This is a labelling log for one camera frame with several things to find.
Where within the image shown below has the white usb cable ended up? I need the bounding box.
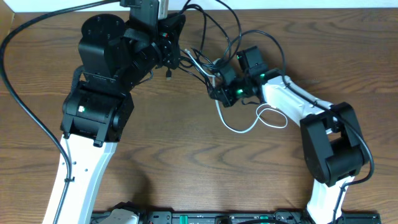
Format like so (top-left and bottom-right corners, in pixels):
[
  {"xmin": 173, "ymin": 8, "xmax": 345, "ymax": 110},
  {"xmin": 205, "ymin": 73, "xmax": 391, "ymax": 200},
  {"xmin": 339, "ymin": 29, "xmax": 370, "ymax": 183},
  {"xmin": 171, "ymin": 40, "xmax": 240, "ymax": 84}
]
[{"xmin": 183, "ymin": 48, "xmax": 289, "ymax": 134}]

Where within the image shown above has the black usb cable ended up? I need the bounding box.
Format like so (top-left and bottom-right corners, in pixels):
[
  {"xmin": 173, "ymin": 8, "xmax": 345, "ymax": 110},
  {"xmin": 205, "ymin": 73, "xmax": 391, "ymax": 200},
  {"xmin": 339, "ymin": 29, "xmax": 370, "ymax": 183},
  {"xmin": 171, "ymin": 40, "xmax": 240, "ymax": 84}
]
[{"xmin": 164, "ymin": 0, "xmax": 243, "ymax": 94}]

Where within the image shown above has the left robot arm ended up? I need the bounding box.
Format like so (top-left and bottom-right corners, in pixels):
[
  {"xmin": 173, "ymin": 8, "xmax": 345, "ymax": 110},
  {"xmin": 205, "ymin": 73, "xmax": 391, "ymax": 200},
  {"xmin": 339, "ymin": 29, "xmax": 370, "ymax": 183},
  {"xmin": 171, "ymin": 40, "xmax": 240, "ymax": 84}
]
[{"xmin": 44, "ymin": 13, "xmax": 186, "ymax": 223}]

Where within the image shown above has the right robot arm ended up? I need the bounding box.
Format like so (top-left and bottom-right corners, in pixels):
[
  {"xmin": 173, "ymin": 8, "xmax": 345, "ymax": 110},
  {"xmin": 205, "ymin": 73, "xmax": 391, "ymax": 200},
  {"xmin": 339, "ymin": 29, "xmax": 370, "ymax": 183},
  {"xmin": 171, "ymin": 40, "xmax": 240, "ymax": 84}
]
[{"xmin": 210, "ymin": 47, "xmax": 374, "ymax": 223}]

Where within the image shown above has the clear tape piece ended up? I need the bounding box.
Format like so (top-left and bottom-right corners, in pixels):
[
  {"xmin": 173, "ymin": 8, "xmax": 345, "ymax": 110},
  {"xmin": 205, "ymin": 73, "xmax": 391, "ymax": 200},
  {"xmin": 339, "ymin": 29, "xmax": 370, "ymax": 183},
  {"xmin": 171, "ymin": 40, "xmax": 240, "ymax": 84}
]
[{"xmin": 303, "ymin": 80, "xmax": 320, "ymax": 85}]

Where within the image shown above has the black right camera cable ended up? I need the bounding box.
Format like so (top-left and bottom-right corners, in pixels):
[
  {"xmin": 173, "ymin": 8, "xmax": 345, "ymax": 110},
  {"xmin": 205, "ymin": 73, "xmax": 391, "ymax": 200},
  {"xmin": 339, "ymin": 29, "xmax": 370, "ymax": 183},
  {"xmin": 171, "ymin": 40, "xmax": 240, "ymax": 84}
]
[{"xmin": 229, "ymin": 29, "xmax": 376, "ymax": 224}]

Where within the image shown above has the black camera cable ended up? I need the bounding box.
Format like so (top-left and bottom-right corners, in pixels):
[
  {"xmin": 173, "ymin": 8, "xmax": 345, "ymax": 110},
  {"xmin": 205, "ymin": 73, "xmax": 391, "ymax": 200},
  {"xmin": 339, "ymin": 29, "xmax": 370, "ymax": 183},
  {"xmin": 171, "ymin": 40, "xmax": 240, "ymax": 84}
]
[
  {"xmin": 0, "ymin": 0, "xmax": 125, "ymax": 224},
  {"xmin": 229, "ymin": 29, "xmax": 376, "ymax": 224}
]

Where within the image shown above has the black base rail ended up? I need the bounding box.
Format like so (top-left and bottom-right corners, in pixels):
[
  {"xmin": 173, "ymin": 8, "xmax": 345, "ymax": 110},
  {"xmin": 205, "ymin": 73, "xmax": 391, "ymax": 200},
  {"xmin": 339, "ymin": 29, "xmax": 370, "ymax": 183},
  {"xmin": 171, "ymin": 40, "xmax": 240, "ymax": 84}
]
[{"xmin": 90, "ymin": 201, "xmax": 381, "ymax": 224}]

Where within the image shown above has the black left camera cable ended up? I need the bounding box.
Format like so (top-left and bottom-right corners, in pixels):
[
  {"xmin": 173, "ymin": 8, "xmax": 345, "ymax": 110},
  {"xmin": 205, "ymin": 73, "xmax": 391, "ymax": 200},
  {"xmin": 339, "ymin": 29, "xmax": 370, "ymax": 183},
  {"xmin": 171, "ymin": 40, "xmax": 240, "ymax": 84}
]
[{"xmin": 0, "ymin": 0, "xmax": 125, "ymax": 224}]

